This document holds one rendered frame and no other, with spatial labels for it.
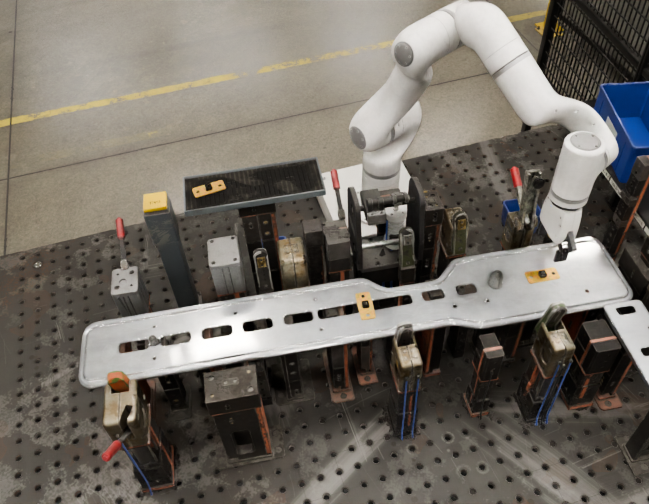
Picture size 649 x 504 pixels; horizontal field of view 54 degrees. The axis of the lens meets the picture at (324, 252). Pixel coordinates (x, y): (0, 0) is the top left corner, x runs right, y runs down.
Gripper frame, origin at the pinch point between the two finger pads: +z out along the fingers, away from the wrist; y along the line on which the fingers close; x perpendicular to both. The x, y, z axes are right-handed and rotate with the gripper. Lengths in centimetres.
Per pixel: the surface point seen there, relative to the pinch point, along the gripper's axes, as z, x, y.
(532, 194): -2.6, 0.6, -15.2
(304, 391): 42, -65, 4
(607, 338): 14.0, 8.4, 20.2
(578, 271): 12.0, 9.6, 0.6
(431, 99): 112, 43, -217
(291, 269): 7, -63, -12
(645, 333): 12.0, 16.5, 21.8
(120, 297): 8, -107, -12
